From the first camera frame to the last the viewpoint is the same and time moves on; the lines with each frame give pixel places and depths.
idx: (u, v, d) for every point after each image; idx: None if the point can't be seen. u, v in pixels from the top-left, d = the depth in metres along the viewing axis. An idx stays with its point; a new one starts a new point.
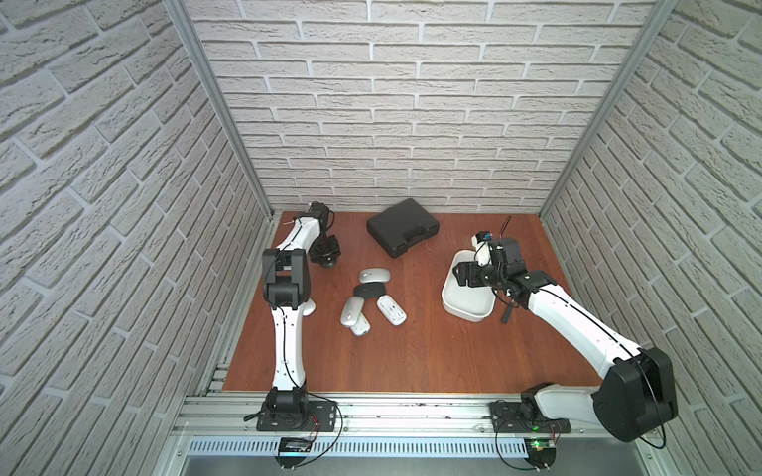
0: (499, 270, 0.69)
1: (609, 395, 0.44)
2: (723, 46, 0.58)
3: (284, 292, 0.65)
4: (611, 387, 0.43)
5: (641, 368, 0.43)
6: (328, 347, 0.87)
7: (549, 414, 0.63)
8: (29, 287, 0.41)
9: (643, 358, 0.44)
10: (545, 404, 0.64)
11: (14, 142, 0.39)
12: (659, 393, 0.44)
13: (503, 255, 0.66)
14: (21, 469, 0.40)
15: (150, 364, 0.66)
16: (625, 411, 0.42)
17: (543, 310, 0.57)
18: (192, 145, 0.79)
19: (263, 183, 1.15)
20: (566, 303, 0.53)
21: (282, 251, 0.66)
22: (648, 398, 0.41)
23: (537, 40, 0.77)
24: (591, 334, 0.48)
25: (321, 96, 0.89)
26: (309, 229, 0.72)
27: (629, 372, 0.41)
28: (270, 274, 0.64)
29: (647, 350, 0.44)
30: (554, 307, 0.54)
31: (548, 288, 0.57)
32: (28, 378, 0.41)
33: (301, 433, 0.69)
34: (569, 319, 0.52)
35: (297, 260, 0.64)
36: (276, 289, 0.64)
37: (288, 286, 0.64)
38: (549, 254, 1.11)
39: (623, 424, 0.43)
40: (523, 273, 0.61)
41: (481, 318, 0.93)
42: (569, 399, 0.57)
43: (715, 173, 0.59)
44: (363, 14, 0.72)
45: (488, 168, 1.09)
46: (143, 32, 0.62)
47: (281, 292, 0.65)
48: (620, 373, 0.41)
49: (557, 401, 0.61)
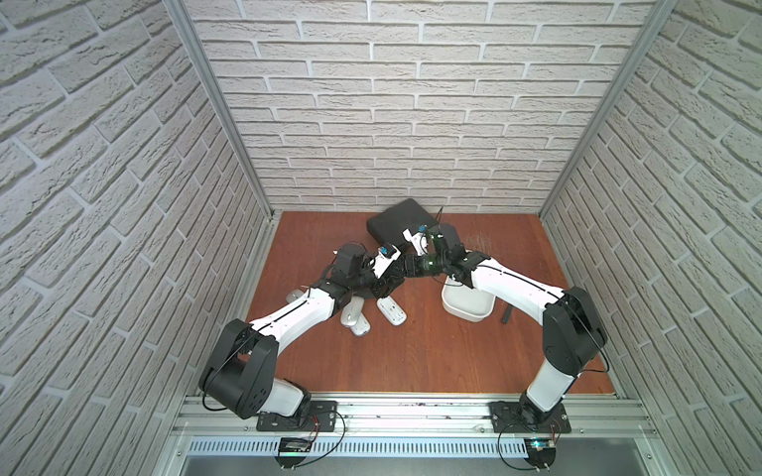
0: (444, 259, 0.73)
1: (552, 339, 0.50)
2: (723, 46, 0.58)
3: (225, 390, 0.43)
4: (551, 331, 0.49)
5: (569, 305, 0.52)
6: (329, 347, 0.87)
7: (546, 405, 0.63)
8: (29, 287, 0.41)
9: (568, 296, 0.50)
10: (538, 398, 0.65)
11: (14, 142, 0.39)
12: (587, 324, 0.51)
13: (444, 241, 0.71)
14: (21, 468, 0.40)
15: (150, 364, 0.66)
16: (567, 350, 0.48)
17: (484, 285, 0.63)
18: (191, 145, 0.78)
19: (263, 183, 1.15)
20: (500, 272, 0.60)
21: (253, 333, 0.47)
22: (580, 331, 0.50)
23: (537, 40, 0.77)
24: (524, 290, 0.54)
25: (321, 96, 0.89)
26: (312, 307, 0.55)
27: (560, 311, 0.47)
28: (221, 358, 0.44)
29: (570, 290, 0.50)
30: (491, 279, 0.61)
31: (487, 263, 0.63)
32: (28, 378, 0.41)
33: (301, 433, 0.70)
34: (505, 284, 0.58)
35: (255, 353, 0.43)
36: (219, 384, 0.43)
37: (234, 383, 0.43)
38: (549, 254, 1.11)
39: (567, 361, 0.49)
40: (463, 256, 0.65)
41: (479, 318, 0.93)
42: (552, 384, 0.59)
43: (715, 173, 0.59)
44: (363, 14, 0.72)
45: (488, 168, 1.09)
46: (143, 32, 0.62)
47: (222, 388, 0.43)
48: (553, 314, 0.47)
49: (541, 387, 0.63)
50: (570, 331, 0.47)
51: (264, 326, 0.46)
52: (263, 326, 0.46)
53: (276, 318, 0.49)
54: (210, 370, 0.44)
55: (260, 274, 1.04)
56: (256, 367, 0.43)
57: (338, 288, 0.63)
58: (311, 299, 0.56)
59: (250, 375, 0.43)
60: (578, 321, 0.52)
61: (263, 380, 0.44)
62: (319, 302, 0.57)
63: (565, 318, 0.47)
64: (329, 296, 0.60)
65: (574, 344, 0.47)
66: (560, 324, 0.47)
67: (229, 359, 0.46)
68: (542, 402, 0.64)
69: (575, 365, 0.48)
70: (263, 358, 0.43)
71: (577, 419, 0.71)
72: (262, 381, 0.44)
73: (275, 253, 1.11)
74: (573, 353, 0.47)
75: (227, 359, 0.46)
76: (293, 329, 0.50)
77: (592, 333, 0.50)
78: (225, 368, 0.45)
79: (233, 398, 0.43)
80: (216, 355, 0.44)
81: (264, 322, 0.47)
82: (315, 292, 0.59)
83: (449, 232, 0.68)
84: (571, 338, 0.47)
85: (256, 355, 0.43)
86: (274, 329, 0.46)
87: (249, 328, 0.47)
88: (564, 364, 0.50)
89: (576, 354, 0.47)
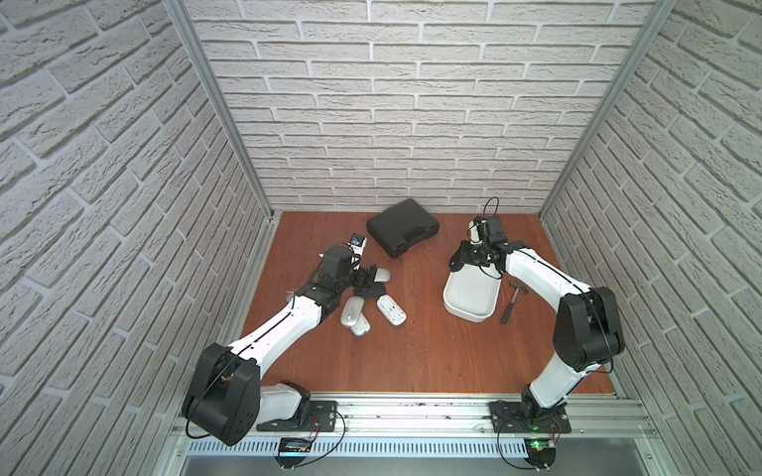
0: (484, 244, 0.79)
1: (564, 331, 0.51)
2: (722, 46, 0.58)
3: (209, 416, 0.41)
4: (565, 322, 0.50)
5: (592, 305, 0.52)
6: (329, 348, 0.87)
7: (546, 403, 0.64)
8: (29, 287, 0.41)
9: (593, 294, 0.51)
10: (542, 396, 0.65)
11: (14, 142, 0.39)
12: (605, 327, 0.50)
13: (486, 228, 0.76)
14: (21, 469, 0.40)
15: (150, 364, 0.66)
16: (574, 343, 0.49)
17: (516, 269, 0.65)
18: (191, 145, 0.78)
19: (263, 183, 1.15)
20: (535, 260, 0.61)
21: (234, 356, 0.45)
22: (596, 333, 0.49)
23: (537, 40, 0.77)
24: (552, 279, 0.55)
25: (321, 96, 0.89)
26: (296, 319, 0.52)
27: (576, 302, 0.48)
28: (200, 386, 0.42)
29: (595, 288, 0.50)
30: (524, 264, 0.62)
31: (526, 251, 0.65)
32: (28, 378, 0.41)
33: (301, 433, 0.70)
34: (537, 271, 0.59)
35: (234, 379, 0.41)
36: (204, 412, 0.42)
37: (218, 410, 0.42)
38: (549, 254, 1.11)
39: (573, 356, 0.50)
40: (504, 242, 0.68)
41: (481, 318, 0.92)
42: (556, 379, 0.59)
43: (715, 173, 0.59)
44: (363, 14, 0.72)
45: (488, 168, 1.09)
46: (143, 32, 0.62)
47: (207, 416, 0.42)
48: (569, 301, 0.48)
49: (546, 386, 0.63)
50: (580, 324, 0.48)
51: (245, 348, 0.44)
52: (243, 349, 0.44)
53: (257, 337, 0.47)
54: (192, 398, 0.43)
55: (260, 275, 1.04)
56: (239, 393, 0.41)
57: (325, 292, 0.61)
58: (294, 310, 0.54)
59: (233, 402, 0.41)
60: (597, 322, 0.52)
61: (248, 404, 0.42)
62: (304, 311, 0.54)
63: (580, 309, 0.48)
64: (315, 304, 0.57)
65: (582, 338, 0.48)
66: (572, 313, 0.48)
67: (210, 385, 0.44)
68: (542, 398, 0.65)
69: (579, 360, 0.49)
70: (243, 385, 0.41)
71: (576, 419, 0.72)
72: (247, 406, 0.42)
73: (274, 254, 1.11)
74: (580, 346, 0.48)
75: (208, 386, 0.44)
76: (276, 346, 0.48)
77: (608, 336, 0.49)
78: (208, 394, 0.43)
79: (219, 422, 0.41)
80: (195, 382, 0.43)
81: (245, 343, 0.45)
82: (299, 300, 0.56)
83: (495, 221, 0.73)
84: (581, 331, 0.48)
85: (236, 382, 0.41)
86: (255, 350, 0.44)
87: (228, 352, 0.45)
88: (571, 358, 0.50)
89: (584, 349, 0.48)
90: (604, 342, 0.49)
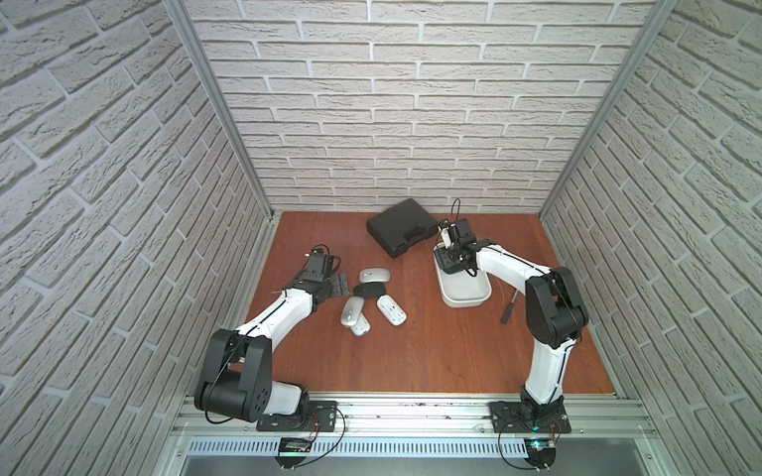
0: (456, 245, 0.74)
1: (534, 313, 0.56)
2: (722, 47, 0.58)
3: (225, 400, 0.42)
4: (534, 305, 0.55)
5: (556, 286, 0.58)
6: (329, 348, 0.87)
7: (544, 396, 0.64)
8: (29, 287, 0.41)
9: (555, 274, 0.57)
10: (536, 387, 0.66)
11: (14, 142, 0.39)
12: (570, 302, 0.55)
13: (456, 231, 0.81)
14: (21, 469, 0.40)
15: (150, 364, 0.66)
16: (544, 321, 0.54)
17: (486, 265, 0.71)
18: (191, 145, 0.78)
19: (263, 183, 1.15)
20: (500, 252, 0.67)
21: (242, 338, 0.47)
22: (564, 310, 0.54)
23: (537, 40, 0.77)
24: (517, 266, 0.61)
25: (321, 96, 0.89)
26: (293, 304, 0.55)
27: (540, 284, 0.53)
28: (213, 371, 0.43)
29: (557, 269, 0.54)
30: (492, 259, 0.68)
31: (493, 247, 0.70)
32: (28, 378, 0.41)
33: (301, 433, 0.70)
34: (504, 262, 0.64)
35: (249, 355, 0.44)
36: (220, 395, 0.43)
37: (234, 390, 0.43)
38: (549, 254, 1.11)
39: (545, 335, 0.55)
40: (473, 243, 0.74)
41: (478, 300, 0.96)
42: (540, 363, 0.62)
43: (715, 173, 0.59)
44: (364, 14, 0.72)
45: (488, 168, 1.09)
46: (143, 32, 0.62)
47: (223, 398, 0.43)
48: (534, 286, 0.53)
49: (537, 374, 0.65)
50: (546, 301, 0.52)
51: (252, 329, 0.46)
52: (250, 329, 0.46)
53: (261, 320, 0.49)
54: (206, 385, 0.43)
55: (260, 274, 1.04)
56: (255, 367, 0.43)
57: (313, 284, 0.64)
58: (289, 298, 0.57)
59: (249, 378, 0.43)
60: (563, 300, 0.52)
61: (262, 379, 0.43)
62: (299, 299, 0.58)
63: (545, 292, 0.53)
64: (308, 293, 0.61)
65: (551, 314, 0.52)
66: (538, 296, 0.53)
67: (221, 370, 0.45)
68: (537, 390, 0.65)
69: (552, 337, 0.53)
70: (259, 357, 0.43)
71: (577, 419, 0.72)
72: (262, 381, 0.44)
73: (275, 254, 1.11)
74: (549, 323, 0.53)
75: (220, 370, 0.43)
76: (280, 326, 0.50)
77: (573, 311, 0.54)
78: (221, 380, 0.44)
79: (237, 404, 0.42)
80: (207, 368, 0.43)
81: (249, 326, 0.47)
82: (293, 292, 0.59)
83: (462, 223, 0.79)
84: (548, 309, 0.52)
85: (251, 356, 0.43)
86: (262, 329, 0.47)
87: (236, 334, 0.46)
88: (544, 337, 0.55)
89: (554, 326, 0.52)
90: (571, 317, 0.53)
